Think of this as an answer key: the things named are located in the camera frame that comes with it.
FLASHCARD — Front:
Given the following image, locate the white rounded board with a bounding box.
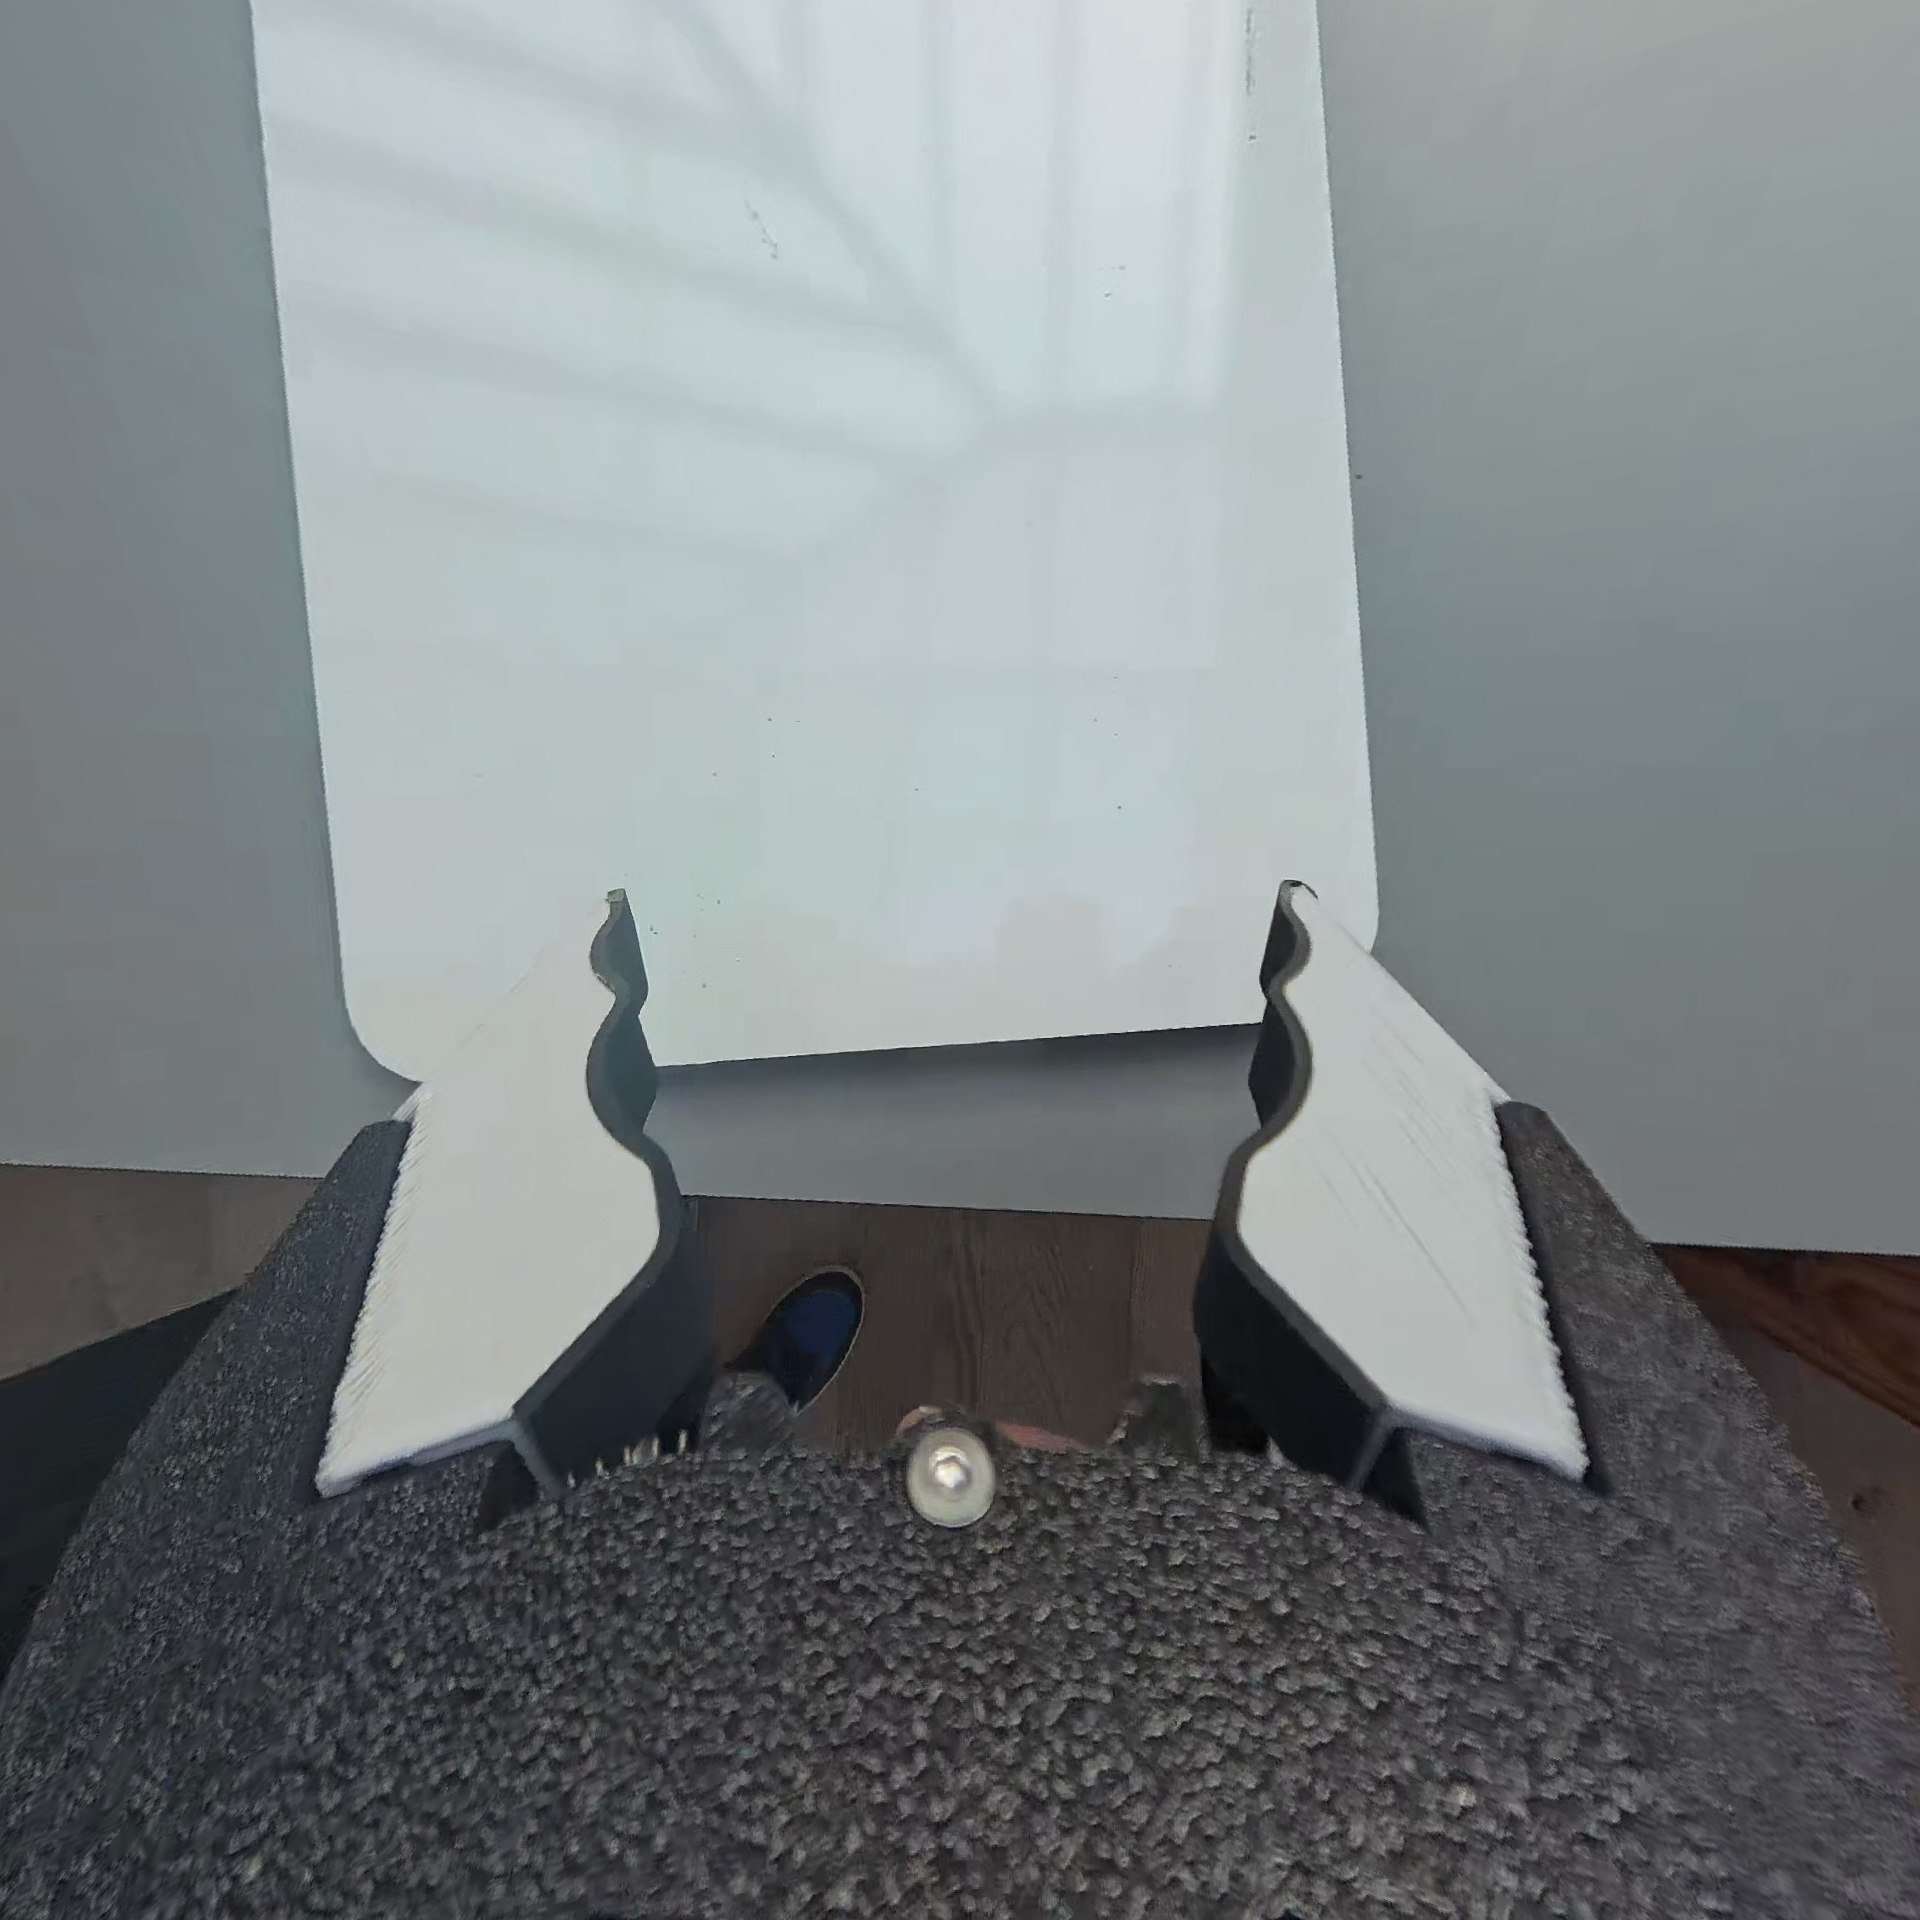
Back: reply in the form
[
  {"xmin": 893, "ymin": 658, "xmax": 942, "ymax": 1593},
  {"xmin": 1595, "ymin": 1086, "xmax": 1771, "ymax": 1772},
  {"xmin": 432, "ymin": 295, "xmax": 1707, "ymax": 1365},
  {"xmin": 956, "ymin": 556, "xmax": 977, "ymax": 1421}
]
[{"xmin": 245, "ymin": 0, "xmax": 1382, "ymax": 1083}]

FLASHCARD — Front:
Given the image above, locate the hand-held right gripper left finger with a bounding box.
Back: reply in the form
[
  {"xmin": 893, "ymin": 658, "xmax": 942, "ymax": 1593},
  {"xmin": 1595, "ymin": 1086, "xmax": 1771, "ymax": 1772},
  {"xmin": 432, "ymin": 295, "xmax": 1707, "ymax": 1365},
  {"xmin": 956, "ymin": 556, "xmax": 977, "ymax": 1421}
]
[{"xmin": 314, "ymin": 885, "xmax": 709, "ymax": 1528}]

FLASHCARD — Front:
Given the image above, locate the blue black shoe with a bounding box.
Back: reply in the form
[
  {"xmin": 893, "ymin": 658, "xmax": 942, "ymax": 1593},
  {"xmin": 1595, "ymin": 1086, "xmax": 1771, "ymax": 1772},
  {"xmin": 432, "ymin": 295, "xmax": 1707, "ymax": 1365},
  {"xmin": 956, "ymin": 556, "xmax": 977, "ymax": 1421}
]
[{"xmin": 742, "ymin": 1266, "xmax": 870, "ymax": 1413}]

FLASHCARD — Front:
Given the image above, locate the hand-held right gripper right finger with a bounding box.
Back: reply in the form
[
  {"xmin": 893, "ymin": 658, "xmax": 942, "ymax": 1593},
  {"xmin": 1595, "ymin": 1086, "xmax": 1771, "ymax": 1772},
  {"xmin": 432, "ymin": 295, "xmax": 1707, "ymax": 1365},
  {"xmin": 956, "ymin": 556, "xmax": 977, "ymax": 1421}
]
[{"xmin": 1191, "ymin": 878, "xmax": 1591, "ymax": 1520}]

